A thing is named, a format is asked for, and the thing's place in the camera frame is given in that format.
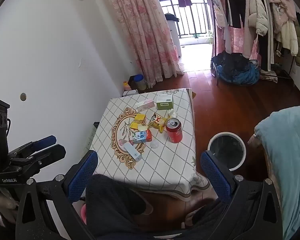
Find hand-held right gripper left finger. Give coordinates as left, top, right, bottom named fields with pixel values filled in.
left=15, top=150, right=99, bottom=240

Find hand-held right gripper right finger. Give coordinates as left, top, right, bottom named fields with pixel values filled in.
left=200, top=150, right=283, bottom=240

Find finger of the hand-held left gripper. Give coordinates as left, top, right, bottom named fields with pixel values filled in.
left=8, top=135, right=57, bottom=159
left=0, top=144, right=67, bottom=178

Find white trash bin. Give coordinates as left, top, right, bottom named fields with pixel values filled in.
left=207, top=132, right=248, bottom=172

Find long white and blue box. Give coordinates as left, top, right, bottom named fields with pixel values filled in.
left=123, top=141, right=143, bottom=162

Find red drink can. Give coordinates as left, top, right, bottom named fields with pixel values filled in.
left=165, top=118, right=183, bottom=144

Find white power strip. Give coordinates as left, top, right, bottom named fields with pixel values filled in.
left=86, top=122, right=100, bottom=153

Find person's black fleece pants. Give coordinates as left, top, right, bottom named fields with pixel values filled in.
left=84, top=173, right=231, bottom=240

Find white diamond-patterned tablecloth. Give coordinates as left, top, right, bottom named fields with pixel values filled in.
left=90, top=88, right=211, bottom=202

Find pink pillow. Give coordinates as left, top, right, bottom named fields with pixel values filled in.
left=247, top=133, right=263, bottom=153

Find beige fuzzy slipper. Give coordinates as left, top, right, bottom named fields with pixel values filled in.
left=183, top=211, right=200, bottom=230

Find light blue blanket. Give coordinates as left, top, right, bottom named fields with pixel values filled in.
left=254, top=104, right=300, bottom=240

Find green cardboard box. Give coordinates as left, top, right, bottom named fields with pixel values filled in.
left=156, top=94, right=174, bottom=111

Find pink and white box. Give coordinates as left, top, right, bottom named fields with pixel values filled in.
left=135, top=99, right=156, bottom=113

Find small white box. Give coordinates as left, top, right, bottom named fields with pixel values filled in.
left=122, top=89, right=140, bottom=97

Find black box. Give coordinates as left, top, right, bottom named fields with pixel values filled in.
left=128, top=75, right=138, bottom=91

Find jar with blue lid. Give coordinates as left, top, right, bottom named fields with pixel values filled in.
left=133, top=74, right=148, bottom=92

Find pile of blue and black clothes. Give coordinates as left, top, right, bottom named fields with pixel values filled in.
left=211, top=51, right=261, bottom=86

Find floral cloth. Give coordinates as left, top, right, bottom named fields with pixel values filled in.
left=259, top=69, right=278, bottom=83

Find black clothes rack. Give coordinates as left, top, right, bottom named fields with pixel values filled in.
left=259, top=55, right=297, bottom=81

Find pink floral curtain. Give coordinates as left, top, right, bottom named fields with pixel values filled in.
left=99, top=0, right=185, bottom=86
left=212, top=0, right=260, bottom=61

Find white appliance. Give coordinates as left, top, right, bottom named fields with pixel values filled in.
left=164, top=13, right=183, bottom=56

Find black balcony railing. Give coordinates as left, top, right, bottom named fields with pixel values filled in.
left=161, top=0, right=212, bottom=39

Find row of hanging clothes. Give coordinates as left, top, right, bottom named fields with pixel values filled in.
left=209, top=0, right=300, bottom=72

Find black metal chair frame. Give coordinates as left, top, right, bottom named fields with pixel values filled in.
left=211, top=62, right=221, bottom=87

